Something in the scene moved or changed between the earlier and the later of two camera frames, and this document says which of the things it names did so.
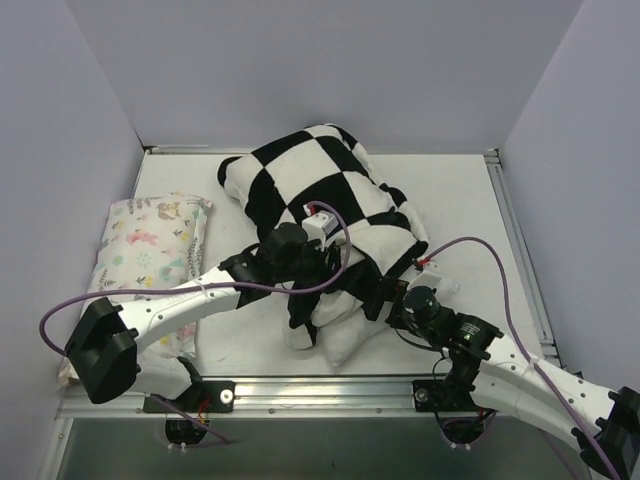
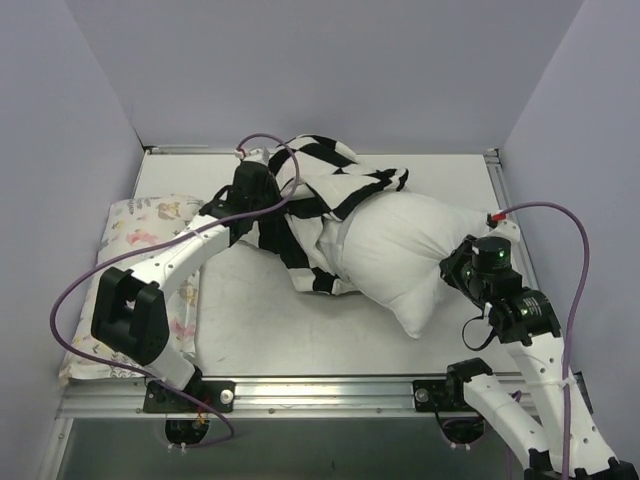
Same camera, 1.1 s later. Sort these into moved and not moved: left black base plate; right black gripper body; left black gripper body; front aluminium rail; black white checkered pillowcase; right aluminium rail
Moved: black white checkered pillowcase; left black gripper body; right black gripper body
Not moved: right aluminium rail; front aluminium rail; left black base plate
